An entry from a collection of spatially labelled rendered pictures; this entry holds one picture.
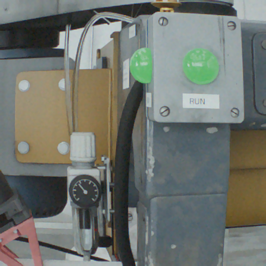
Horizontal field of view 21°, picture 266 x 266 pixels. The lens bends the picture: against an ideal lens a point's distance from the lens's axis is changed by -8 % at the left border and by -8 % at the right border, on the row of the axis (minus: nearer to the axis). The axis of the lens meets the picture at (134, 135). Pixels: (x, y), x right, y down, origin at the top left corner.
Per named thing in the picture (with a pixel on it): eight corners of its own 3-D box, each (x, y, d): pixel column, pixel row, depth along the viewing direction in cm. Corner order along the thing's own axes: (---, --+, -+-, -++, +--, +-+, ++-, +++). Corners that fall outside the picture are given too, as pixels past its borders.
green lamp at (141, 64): (131, 82, 60) (132, 46, 59) (127, 83, 63) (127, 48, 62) (164, 83, 60) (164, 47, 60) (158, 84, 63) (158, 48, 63)
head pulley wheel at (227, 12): (164, 22, 75) (164, 0, 75) (152, 29, 84) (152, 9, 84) (247, 27, 76) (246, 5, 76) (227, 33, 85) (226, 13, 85)
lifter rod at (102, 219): (95, 247, 91) (93, 181, 90) (94, 244, 93) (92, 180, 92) (112, 247, 91) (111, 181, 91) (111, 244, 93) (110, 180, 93)
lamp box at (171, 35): (153, 122, 59) (152, 11, 59) (145, 120, 64) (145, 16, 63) (244, 123, 60) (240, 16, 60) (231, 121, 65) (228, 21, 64)
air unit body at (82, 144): (72, 267, 83) (67, 133, 83) (70, 259, 88) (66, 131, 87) (110, 268, 84) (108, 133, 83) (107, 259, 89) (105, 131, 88)
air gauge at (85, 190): (69, 208, 83) (68, 175, 83) (69, 205, 85) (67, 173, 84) (102, 208, 83) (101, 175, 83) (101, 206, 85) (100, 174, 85)
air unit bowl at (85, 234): (74, 256, 85) (72, 206, 84) (73, 251, 88) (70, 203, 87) (100, 256, 85) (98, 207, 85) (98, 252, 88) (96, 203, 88)
